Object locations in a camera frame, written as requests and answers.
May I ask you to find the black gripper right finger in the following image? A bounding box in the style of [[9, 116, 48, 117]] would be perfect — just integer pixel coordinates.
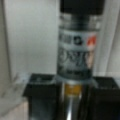
[[87, 77, 120, 120]]

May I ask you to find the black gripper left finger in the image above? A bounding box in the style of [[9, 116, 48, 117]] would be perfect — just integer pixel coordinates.
[[23, 74, 59, 120]]

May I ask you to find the black ballpoint pen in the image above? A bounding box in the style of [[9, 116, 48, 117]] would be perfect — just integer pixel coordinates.
[[56, 0, 105, 120]]

